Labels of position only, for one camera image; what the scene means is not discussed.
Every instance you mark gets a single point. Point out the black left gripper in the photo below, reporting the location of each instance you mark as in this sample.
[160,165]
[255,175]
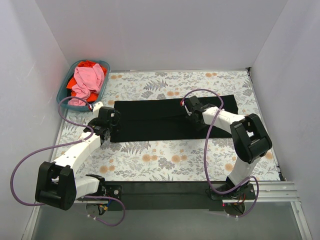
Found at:
[115,118]

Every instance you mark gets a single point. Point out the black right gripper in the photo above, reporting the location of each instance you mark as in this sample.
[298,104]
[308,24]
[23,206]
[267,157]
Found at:
[192,116]

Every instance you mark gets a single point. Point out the black t shirt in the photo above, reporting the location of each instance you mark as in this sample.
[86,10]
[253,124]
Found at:
[154,120]

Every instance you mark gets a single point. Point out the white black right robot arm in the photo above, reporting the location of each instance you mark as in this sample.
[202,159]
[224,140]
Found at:
[250,139]

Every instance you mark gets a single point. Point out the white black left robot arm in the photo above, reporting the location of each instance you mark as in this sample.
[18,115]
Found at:
[57,185]

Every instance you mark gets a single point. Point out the pink t shirt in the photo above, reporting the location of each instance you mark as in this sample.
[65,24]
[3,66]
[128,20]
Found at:
[86,82]

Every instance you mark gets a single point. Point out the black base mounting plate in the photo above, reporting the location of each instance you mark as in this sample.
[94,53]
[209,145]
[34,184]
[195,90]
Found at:
[173,195]

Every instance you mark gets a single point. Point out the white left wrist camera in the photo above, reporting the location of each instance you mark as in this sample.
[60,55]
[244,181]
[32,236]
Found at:
[95,107]

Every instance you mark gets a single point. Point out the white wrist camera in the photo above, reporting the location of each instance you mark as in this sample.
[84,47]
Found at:
[184,106]
[95,107]

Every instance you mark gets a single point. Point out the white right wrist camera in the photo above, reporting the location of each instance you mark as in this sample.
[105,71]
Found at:
[184,106]

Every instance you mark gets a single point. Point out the aluminium frame rail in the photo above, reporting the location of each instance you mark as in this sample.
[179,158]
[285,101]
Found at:
[274,214]

